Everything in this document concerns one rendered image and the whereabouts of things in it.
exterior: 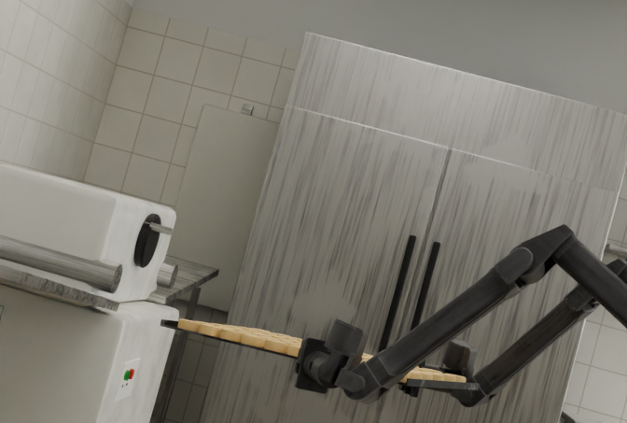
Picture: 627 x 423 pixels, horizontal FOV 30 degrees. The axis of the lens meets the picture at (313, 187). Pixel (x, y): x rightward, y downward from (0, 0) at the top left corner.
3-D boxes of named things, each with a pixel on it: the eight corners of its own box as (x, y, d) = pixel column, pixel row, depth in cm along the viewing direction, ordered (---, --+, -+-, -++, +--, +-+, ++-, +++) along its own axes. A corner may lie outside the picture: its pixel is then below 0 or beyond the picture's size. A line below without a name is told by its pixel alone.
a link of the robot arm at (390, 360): (539, 263, 209) (550, 275, 219) (521, 239, 211) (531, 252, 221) (349, 404, 214) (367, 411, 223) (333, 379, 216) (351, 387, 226)
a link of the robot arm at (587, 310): (599, 295, 250) (618, 294, 259) (583, 274, 253) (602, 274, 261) (462, 413, 268) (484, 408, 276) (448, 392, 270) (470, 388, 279)
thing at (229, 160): (235, 314, 567) (289, 116, 571) (232, 315, 561) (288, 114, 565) (153, 290, 572) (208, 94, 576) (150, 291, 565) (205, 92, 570)
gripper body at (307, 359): (293, 387, 231) (302, 392, 224) (304, 335, 232) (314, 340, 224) (324, 392, 233) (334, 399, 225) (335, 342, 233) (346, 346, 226)
